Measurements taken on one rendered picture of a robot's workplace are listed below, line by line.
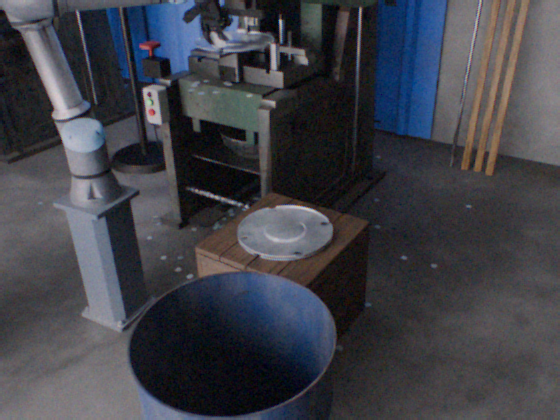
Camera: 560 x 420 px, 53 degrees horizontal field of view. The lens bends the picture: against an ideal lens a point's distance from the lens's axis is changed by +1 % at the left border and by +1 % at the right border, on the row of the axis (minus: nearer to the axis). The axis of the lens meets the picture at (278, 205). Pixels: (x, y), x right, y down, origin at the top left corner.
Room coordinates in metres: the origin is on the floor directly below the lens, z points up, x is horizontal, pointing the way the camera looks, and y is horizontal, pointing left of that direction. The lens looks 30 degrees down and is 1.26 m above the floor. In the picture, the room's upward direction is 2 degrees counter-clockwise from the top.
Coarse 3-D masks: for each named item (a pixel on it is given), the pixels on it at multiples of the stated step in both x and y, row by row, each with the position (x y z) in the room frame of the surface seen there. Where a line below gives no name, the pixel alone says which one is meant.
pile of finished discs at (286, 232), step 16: (288, 208) 1.57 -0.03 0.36; (304, 208) 1.56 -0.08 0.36; (240, 224) 1.47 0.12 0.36; (256, 224) 1.47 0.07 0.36; (272, 224) 1.46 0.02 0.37; (288, 224) 1.46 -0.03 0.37; (304, 224) 1.46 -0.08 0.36; (320, 224) 1.46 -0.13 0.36; (240, 240) 1.38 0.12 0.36; (256, 240) 1.38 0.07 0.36; (272, 240) 1.38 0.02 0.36; (288, 240) 1.37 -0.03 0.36; (304, 240) 1.37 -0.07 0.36; (320, 240) 1.37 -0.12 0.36; (272, 256) 1.29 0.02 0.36; (288, 256) 1.29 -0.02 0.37; (304, 256) 1.30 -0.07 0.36
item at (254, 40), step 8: (232, 32) 2.21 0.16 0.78; (240, 32) 2.21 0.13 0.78; (256, 32) 2.19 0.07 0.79; (232, 40) 2.06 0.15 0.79; (240, 40) 2.06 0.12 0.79; (248, 40) 2.05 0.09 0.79; (256, 40) 2.08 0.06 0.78; (264, 40) 2.07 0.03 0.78; (272, 40) 2.06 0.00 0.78; (208, 48) 1.96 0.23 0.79; (224, 48) 1.97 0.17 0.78; (232, 48) 1.97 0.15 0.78; (240, 48) 1.96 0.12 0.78; (248, 48) 1.95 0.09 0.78; (256, 48) 1.95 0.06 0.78
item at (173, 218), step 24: (240, 24) 2.51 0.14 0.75; (192, 72) 2.18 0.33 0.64; (168, 96) 2.06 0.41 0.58; (168, 144) 2.06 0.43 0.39; (192, 144) 2.15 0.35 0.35; (168, 168) 2.07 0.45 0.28; (192, 168) 2.13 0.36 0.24; (216, 168) 2.27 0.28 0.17; (192, 192) 2.12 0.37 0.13; (216, 192) 2.26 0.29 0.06; (168, 216) 2.10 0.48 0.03
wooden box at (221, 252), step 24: (240, 216) 1.54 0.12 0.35; (336, 216) 1.52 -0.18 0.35; (216, 240) 1.40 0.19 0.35; (336, 240) 1.38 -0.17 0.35; (360, 240) 1.43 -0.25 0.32; (216, 264) 1.33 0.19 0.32; (240, 264) 1.28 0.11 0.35; (264, 264) 1.27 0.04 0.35; (288, 264) 1.27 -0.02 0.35; (312, 264) 1.27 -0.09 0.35; (336, 264) 1.31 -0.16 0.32; (360, 264) 1.44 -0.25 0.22; (312, 288) 1.19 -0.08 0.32; (336, 288) 1.31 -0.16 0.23; (360, 288) 1.45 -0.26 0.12; (336, 312) 1.31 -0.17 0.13; (360, 312) 1.46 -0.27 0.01; (336, 336) 1.32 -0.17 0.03
